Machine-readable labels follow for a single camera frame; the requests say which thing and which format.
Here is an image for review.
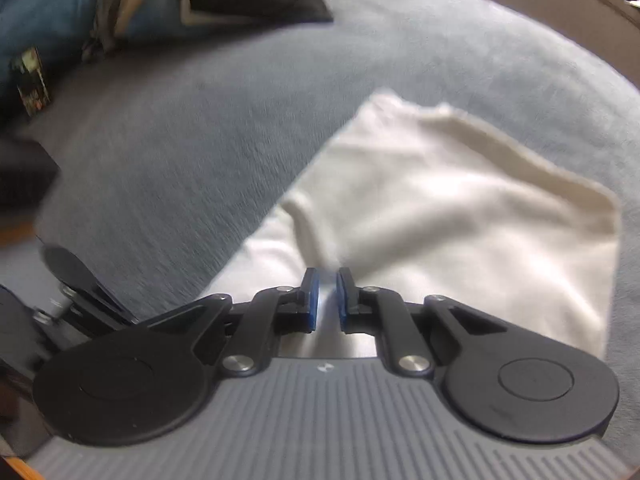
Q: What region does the grey fleece bed blanket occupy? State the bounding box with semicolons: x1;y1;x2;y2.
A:
15;0;639;460

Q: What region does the cream bear hoodie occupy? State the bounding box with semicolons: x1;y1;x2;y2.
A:
206;91;622;356

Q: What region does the black phone on bed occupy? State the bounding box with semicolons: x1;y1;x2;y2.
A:
10;47;51;117

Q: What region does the pile of mixed clothes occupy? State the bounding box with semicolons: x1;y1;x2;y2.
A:
1;0;206;100

